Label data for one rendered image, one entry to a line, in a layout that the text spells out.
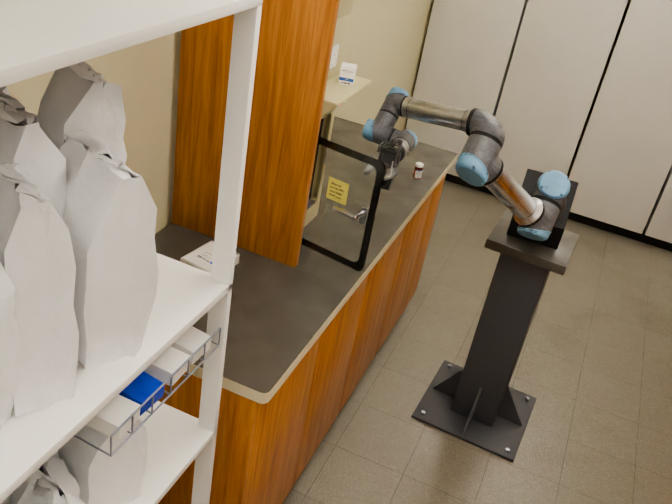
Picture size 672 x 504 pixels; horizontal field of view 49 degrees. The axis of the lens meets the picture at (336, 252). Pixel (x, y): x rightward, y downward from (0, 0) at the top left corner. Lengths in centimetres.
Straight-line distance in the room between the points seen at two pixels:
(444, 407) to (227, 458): 154
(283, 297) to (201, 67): 77
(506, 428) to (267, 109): 192
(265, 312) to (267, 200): 39
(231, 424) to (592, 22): 387
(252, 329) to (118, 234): 101
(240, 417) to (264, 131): 89
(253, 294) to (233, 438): 47
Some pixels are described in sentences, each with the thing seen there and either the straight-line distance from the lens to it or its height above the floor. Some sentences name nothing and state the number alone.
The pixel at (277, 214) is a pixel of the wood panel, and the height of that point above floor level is 112.
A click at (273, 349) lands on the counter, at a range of 214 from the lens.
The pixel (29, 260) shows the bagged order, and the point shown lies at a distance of 117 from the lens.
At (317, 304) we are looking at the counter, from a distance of 235.
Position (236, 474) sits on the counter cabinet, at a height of 61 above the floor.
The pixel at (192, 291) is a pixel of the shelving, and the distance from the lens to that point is 161.
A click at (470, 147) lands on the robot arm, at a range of 251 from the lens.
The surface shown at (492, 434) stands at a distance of 349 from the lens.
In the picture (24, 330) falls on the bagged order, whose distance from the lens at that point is 123.
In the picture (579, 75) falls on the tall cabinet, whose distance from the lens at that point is 533.
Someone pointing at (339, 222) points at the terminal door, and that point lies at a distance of 243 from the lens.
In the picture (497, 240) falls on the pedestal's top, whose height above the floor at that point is 94.
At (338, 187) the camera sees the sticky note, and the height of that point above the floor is 125.
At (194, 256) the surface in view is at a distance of 244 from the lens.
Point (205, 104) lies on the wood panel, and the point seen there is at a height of 141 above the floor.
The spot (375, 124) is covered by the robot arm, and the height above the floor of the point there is 135.
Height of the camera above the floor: 228
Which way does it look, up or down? 30 degrees down
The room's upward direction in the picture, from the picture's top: 11 degrees clockwise
